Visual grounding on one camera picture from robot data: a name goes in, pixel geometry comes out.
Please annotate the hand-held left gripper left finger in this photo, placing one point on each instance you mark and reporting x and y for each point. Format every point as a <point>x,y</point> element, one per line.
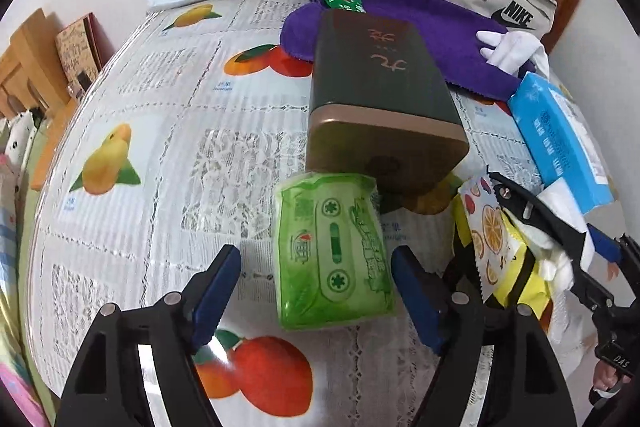
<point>215,297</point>

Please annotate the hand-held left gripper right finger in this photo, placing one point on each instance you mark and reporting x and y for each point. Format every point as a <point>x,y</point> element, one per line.
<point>417,302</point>

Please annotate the blue tissue pack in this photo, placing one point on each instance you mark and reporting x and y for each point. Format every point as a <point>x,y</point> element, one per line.
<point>555,132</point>

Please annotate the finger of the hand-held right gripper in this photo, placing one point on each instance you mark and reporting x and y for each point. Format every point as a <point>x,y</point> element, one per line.
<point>602,247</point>
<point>540,217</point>

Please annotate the green cassette print tissue pack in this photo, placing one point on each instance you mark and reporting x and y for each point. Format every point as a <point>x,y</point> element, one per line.
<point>310,257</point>

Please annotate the crumpled white tissue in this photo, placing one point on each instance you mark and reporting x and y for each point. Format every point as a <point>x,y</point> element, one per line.
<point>555,269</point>

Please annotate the fruit print lace tablecloth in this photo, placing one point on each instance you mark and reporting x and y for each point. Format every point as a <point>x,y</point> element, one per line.
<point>200,132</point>

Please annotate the wooden furniture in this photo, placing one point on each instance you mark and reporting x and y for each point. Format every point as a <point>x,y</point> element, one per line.
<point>25,67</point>

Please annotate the fruit print packet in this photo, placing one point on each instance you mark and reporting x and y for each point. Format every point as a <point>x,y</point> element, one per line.
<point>487,227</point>

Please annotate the person's right hand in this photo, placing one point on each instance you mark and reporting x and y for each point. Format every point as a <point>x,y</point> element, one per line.
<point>607,377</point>

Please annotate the purple towel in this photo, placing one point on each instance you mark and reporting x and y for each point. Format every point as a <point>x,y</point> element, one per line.
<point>440,37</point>

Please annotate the small green packet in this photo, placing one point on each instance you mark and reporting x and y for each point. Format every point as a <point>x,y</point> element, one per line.
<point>345,2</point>

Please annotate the dark green tin box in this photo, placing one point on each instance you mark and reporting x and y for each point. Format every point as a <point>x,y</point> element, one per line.
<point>380,107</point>

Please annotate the brown printed cardboard box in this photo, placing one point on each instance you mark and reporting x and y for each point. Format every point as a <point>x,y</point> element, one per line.
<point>80,52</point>

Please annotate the patterned bedding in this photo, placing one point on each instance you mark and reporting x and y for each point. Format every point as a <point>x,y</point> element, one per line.
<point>12,257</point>

